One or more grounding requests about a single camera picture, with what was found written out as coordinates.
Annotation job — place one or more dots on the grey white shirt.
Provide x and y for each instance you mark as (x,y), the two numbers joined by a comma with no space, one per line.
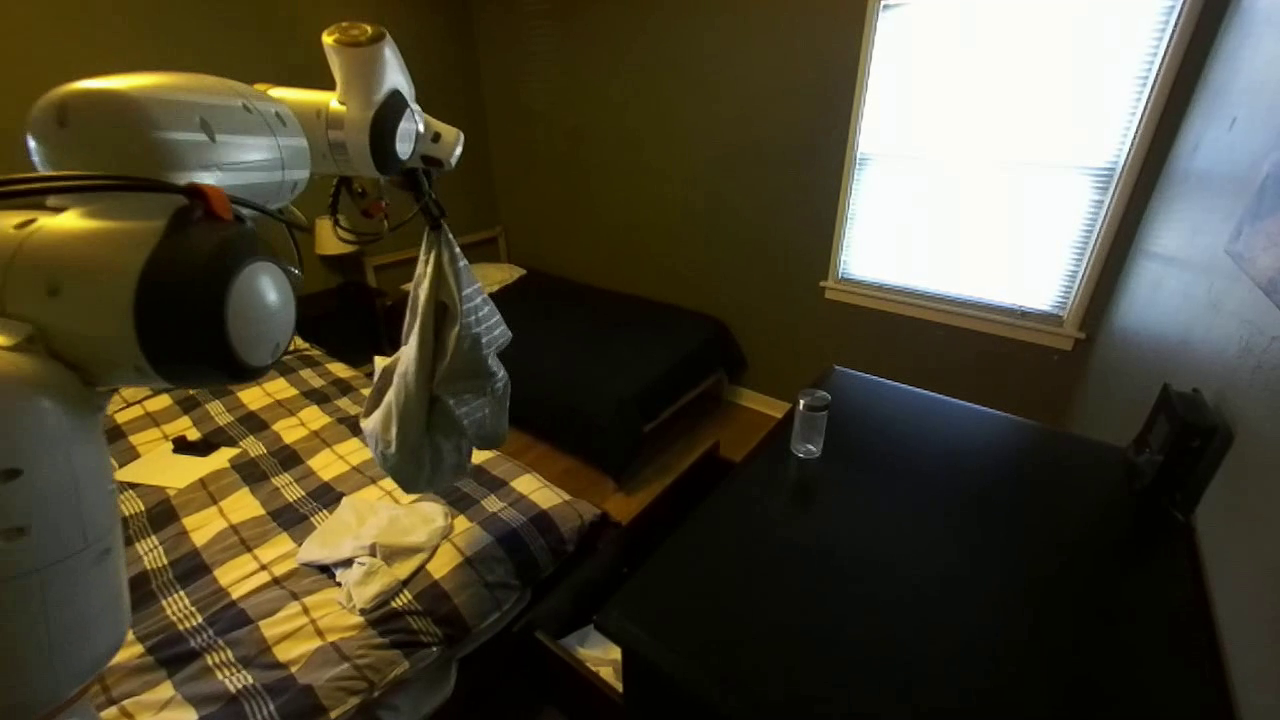
(435,375)

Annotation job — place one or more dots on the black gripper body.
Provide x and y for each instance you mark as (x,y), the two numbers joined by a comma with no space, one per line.
(425,194)

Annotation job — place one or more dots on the white paper sheet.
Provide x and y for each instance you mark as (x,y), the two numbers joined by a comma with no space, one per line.
(162,469)

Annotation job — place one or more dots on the small black object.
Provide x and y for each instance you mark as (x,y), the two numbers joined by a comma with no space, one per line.
(203,442)

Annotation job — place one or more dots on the dark nightstand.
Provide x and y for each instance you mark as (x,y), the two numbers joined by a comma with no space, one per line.
(332,320)

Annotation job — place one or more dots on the small white garment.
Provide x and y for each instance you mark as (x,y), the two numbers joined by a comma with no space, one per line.
(598,656)

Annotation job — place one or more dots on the dark desk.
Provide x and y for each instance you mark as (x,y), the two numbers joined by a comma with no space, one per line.
(935,573)

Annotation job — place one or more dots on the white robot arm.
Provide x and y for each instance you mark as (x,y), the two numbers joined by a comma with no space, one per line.
(134,266)

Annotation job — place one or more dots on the white pillow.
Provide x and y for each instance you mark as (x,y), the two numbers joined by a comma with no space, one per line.
(496,276)

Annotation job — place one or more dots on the crumpled white cloth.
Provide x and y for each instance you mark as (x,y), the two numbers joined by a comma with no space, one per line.
(380,541)

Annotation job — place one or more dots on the white bed frame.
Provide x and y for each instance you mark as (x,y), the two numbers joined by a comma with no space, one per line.
(474,241)

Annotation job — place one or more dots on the small bed black blanket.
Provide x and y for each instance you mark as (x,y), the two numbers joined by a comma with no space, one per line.
(602,361)

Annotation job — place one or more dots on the white framed window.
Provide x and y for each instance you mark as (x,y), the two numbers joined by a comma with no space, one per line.
(1000,146)

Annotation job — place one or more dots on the plaid bed duvet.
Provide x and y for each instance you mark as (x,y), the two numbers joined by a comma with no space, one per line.
(242,584)

